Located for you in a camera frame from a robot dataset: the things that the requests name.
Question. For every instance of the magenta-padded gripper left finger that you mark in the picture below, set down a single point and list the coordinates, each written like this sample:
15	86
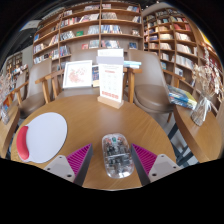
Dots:
60	166

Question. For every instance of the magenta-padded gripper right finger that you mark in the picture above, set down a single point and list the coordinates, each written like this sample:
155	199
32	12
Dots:
163	166

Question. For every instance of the transparent computer mouse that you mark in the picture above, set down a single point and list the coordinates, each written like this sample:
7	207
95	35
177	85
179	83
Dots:
117	156

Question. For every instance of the white mouse pad red rest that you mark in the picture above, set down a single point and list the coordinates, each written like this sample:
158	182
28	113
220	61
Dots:
46	136

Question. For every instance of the round wooden side table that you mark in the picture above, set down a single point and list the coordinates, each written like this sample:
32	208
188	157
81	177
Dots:
7	131
203	136

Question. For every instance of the glass vase with dried flowers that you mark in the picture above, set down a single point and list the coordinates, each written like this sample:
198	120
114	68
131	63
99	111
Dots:
4	115
200	113

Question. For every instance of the blue and yellow book stack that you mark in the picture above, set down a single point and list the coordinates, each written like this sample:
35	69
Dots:
181	96

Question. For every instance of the brown padded wooden armchair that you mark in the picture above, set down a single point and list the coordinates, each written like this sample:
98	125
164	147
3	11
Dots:
151	95
78	91
36	80

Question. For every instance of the white framed floral picture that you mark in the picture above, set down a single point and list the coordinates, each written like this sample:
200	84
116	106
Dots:
77	74

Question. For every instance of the dark book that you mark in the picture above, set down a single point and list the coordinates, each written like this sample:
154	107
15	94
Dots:
95	76

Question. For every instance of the white sign on wooden base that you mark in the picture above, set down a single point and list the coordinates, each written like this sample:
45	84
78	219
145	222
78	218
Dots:
111	80

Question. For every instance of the light blue book stack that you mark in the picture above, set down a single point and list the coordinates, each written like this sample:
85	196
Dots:
132	64

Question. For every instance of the distant wooden bookshelf unit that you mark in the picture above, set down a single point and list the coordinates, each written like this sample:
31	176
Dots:
14	61

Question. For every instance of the curved wooden bookshelf unit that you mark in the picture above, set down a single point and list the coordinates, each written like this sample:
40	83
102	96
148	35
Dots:
176	40

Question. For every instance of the wide wooden bookshelf unit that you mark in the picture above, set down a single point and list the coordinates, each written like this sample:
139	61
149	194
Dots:
86	36

